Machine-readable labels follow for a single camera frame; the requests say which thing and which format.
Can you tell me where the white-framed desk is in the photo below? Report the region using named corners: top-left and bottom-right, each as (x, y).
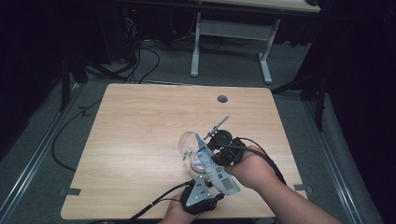
top-left (190, 0), bottom-right (322, 85)

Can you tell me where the tangle of black cables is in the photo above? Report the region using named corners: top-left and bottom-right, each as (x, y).
top-left (118, 15), bottom-right (162, 85)

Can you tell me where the clear glass hinged-lid jar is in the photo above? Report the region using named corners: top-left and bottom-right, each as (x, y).
top-left (177, 131), bottom-right (219, 175)

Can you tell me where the long black floor cable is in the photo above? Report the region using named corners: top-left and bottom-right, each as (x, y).
top-left (50, 98), bottom-right (104, 173)

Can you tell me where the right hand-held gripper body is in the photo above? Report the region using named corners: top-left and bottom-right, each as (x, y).
top-left (203, 114), bottom-right (248, 167)

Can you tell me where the black stand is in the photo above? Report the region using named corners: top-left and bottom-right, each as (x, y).
top-left (58, 53), bottom-right (92, 113)
top-left (270, 69), bottom-right (328, 132)

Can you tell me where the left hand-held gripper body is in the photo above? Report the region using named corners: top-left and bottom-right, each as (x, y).
top-left (179, 177), bottom-right (218, 217)

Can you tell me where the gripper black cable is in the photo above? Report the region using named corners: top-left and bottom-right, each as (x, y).
top-left (128, 179), bottom-right (196, 224)
top-left (218, 136), bottom-right (289, 187)

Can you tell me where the grey tape strip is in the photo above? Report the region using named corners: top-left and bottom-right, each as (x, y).
top-left (58, 187), bottom-right (82, 197)
top-left (293, 183), bottom-right (314, 192)

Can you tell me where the metal floor rail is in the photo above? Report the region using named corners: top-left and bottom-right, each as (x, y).
top-left (303, 99), bottom-right (365, 224)
top-left (0, 81), bottom-right (85, 219)

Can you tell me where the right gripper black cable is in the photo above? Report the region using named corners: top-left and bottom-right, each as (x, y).
top-left (218, 136), bottom-right (289, 187)

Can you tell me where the white and blue packet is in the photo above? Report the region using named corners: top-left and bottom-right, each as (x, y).
top-left (194, 133), bottom-right (243, 197)

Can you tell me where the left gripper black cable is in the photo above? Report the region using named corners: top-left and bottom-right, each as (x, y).
top-left (128, 179), bottom-right (196, 224)

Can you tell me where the person's right hand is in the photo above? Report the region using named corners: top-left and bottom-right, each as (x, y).
top-left (224, 146), bottom-right (281, 191)

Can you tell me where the person's left hand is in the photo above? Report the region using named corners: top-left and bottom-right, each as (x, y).
top-left (158, 198), bottom-right (204, 224)

